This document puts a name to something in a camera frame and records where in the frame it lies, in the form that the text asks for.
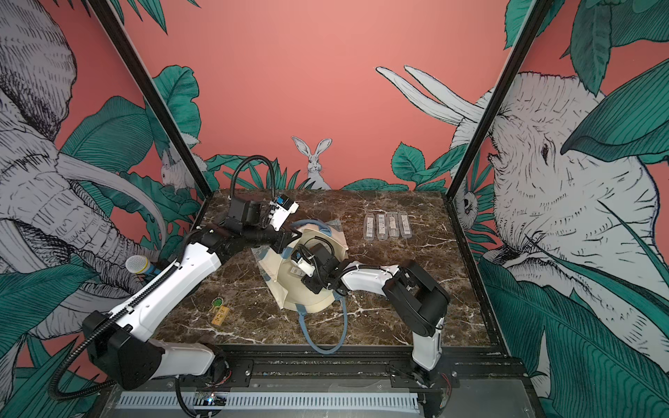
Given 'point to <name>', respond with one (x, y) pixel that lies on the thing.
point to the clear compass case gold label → (382, 226)
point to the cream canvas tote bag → (286, 278)
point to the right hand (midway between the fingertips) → (304, 273)
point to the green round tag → (218, 302)
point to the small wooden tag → (220, 315)
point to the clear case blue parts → (406, 229)
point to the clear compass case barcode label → (369, 226)
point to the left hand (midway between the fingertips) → (300, 230)
